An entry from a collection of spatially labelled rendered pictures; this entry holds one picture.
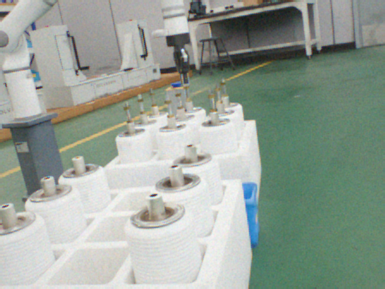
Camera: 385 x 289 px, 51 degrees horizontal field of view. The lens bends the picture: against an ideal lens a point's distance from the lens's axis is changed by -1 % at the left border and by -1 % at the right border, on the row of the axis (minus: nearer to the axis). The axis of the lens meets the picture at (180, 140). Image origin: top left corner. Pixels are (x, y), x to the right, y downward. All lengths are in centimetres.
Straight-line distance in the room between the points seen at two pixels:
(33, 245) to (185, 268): 23
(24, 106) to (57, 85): 238
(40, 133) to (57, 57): 235
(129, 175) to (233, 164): 28
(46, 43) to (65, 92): 46
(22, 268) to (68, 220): 13
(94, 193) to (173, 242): 33
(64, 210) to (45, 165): 81
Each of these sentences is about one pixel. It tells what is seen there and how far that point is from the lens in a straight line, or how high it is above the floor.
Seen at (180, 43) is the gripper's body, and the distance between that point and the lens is 126.
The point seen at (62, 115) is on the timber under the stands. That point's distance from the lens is 357.
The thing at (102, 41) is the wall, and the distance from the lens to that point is 768.
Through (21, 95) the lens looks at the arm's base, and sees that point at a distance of 152.
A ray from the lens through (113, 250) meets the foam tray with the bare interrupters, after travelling 67.
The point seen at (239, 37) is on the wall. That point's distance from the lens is 634.
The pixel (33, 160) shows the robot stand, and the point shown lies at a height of 16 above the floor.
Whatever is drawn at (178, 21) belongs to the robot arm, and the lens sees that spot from 127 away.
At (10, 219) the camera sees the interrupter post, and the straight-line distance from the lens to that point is 66.
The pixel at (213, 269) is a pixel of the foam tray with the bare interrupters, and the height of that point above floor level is 18.
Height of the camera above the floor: 47
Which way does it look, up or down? 14 degrees down
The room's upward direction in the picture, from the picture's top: 10 degrees counter-clockwise
